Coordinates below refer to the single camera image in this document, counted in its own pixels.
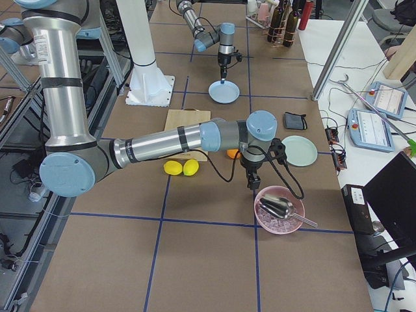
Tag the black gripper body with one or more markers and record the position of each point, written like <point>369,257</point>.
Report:
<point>250,166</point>
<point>223,60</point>

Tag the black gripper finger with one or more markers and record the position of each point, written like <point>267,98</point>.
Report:
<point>223,74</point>
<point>253,182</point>

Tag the light blue plate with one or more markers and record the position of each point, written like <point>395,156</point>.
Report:
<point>224,92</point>

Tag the orange fruit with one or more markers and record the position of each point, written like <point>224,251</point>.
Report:
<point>233,153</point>

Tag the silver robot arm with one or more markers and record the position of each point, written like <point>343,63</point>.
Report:
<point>75,159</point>
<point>206,35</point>

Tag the pale green plate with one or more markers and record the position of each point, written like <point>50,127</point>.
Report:
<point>300,150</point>

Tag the metal scoop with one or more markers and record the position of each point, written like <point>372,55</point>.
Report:
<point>283,209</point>

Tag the pink bowl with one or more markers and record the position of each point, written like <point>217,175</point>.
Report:
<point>279,191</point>

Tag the ice cubes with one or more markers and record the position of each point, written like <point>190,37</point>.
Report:
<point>275,225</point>

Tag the dark wine bottle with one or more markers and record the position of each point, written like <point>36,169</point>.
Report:
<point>290,29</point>
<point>275,22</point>
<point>286,10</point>

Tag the pink plastic cup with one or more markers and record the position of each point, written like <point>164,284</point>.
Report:
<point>263,12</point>

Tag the right yellow lemon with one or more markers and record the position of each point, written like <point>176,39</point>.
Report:
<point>190,167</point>

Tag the yellow lemon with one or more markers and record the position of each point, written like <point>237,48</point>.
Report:
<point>190,167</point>
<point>173,168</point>

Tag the wooden cutting board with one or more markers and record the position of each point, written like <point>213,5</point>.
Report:
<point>176,118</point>

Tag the grey folded cloth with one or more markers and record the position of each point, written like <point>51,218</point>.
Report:
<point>294,121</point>

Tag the left yellow lemon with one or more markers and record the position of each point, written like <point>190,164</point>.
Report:
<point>173,168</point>

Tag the black orange power adapter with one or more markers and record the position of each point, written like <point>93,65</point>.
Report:
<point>332,135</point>

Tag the red bottle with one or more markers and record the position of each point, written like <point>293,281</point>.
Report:
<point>306,13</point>

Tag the near teach pendant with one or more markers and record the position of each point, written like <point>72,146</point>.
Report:
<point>367,130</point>

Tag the teach pendant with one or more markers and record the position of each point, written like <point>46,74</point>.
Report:
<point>367,130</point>
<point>387,99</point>

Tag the black computer box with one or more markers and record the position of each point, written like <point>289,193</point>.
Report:
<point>369,241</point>

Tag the black monitor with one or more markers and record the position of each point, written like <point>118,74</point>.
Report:
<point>391,195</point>

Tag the far teach pendant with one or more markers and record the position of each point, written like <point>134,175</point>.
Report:
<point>387,99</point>

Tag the metal reacher grabber tool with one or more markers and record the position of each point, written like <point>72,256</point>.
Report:
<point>383,116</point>

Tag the wrist black camera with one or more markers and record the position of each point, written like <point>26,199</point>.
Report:
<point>277,151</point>

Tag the white wire cup rack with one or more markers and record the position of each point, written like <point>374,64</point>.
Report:
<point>251,14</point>

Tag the copper wire bottle holder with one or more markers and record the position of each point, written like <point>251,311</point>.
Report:
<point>280,35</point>

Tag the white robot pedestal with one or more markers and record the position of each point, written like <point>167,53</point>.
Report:
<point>148,85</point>

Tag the aluminium frame post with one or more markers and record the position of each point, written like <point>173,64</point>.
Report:
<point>347,28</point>

